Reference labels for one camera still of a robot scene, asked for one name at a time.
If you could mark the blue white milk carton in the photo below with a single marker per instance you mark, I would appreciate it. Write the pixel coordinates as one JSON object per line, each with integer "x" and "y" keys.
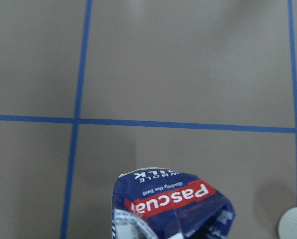
{"x": 159, "y": 203}

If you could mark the cream mug dark inside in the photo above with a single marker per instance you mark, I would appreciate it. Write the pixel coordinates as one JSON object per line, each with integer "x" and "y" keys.
{"x": 287, "y": 226}

